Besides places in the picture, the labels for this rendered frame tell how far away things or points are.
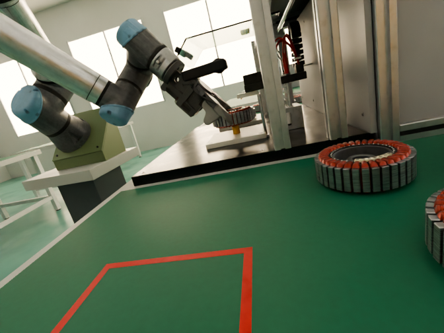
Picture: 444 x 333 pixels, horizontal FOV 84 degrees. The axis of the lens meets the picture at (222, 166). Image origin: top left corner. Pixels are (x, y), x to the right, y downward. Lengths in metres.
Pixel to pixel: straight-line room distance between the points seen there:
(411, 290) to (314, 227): 0.09
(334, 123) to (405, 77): 0.12
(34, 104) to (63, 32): 5.81
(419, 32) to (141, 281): 0.51
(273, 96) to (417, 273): 0.34
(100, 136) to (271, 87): 0.78
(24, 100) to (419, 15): 1.04
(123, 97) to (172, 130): 5.08
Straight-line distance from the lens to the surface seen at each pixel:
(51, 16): 6.98
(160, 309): 0.23
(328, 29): 0.49
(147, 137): 6.02
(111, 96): 0.70
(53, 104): 1.06
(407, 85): 0.52
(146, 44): 0.69
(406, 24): 0.52
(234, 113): 0.61
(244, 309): 0.20
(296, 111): 0.64
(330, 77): 0.48
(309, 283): 0.21
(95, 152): 1.07
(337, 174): 0.32
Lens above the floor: 0.90
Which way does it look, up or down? 16 degrees down
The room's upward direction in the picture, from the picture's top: 14 degrees counter-clockwise
